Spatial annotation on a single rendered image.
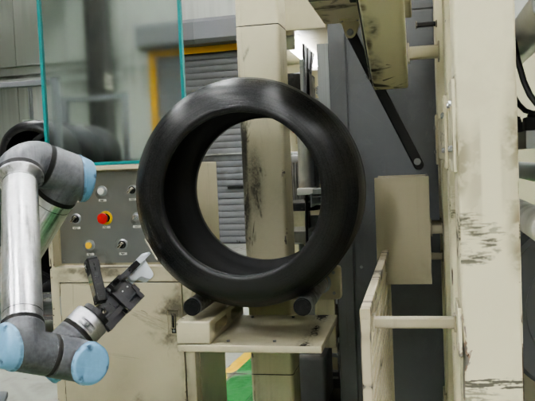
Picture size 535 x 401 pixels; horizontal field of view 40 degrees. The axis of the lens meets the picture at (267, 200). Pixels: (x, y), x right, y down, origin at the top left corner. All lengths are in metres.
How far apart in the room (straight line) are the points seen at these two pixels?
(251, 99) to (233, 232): 9.80
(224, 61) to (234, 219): 2.47
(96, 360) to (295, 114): 0.71
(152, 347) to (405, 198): 1.15
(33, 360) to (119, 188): 1.27
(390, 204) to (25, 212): 0.95
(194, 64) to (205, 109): 9.97
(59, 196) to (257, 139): 0.59
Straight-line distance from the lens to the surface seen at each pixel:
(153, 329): 2.71
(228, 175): 11.49
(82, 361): 1.60
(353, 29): 2.07
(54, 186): 1.96
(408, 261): 2.05
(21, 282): 1.65
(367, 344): 1.28
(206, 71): 11.68
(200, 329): 1.86
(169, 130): 1.82
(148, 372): 2.75
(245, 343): 1.86
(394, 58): 1.86
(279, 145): 2.14
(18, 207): 1.79
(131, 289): 1.79
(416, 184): 2.03
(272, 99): 1.76
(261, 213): 2.16
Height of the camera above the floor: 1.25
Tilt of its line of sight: 3 degrees down
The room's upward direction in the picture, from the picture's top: 2 degrees counter-clockwise
